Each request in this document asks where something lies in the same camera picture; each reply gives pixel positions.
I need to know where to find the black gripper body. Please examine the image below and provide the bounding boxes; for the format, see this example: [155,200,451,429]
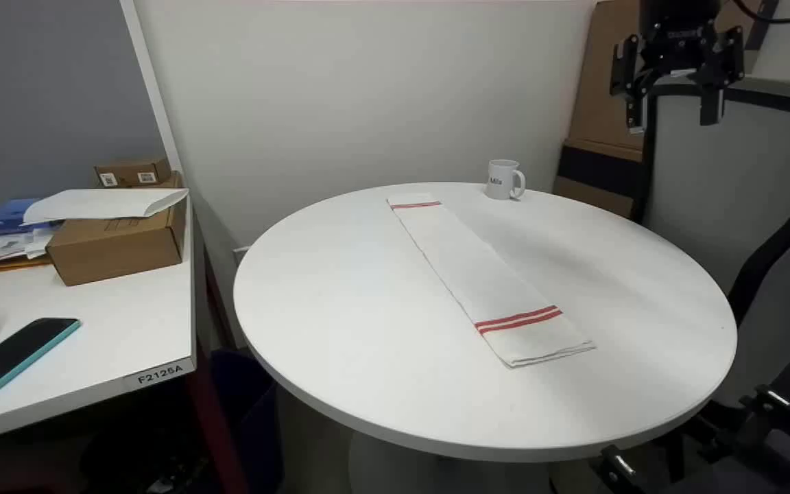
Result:
[635,19,719,90]

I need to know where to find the white red-striped kitchen towel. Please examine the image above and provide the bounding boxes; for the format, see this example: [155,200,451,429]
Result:
[386,196,593,369]

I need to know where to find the brown cardboard sheet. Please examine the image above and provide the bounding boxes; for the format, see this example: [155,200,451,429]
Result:
[552,0,763,220]

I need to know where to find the grey mesh office chair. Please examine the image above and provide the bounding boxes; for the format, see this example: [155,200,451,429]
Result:
[642,79,790,403]

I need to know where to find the white mug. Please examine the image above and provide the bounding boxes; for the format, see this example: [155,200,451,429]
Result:
[486,160,527,200]

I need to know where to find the round white table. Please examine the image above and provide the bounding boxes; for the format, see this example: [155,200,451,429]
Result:
[233,181,737,465]

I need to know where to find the small brown cardboard box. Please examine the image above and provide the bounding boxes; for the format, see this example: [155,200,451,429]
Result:
[96,157,181,189]

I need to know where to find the white envelope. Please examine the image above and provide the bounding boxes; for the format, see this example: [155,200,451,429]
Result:
[21,189,185,224]

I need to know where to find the white side desk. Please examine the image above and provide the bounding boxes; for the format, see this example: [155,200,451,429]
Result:
[0,220,198,434]

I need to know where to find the large brown cardboard box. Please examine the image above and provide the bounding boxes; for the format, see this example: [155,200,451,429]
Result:
[47,207,185,285]

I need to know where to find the blue box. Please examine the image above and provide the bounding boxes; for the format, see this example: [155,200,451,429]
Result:
[0,198,30,235]

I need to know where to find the teal case smartphone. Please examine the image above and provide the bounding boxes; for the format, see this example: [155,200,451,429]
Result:
[0,319,81,391]

